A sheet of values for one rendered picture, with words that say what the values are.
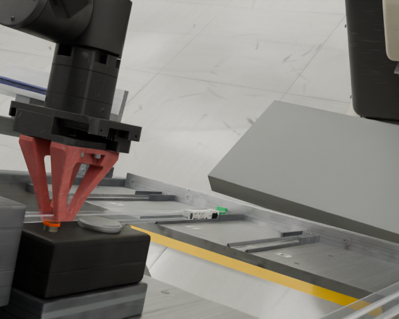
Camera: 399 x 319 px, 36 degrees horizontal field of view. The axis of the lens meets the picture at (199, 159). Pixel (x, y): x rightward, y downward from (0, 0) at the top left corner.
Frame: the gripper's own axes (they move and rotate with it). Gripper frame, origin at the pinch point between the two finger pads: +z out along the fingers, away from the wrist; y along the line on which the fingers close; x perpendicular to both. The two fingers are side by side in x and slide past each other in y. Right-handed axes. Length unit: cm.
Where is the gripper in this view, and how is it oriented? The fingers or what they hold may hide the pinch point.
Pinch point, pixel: (56, 216)
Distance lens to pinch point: 55.3
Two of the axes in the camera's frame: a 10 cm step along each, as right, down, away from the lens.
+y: 8.3, 1.9, -5.3
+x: 5.2, 0.7, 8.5
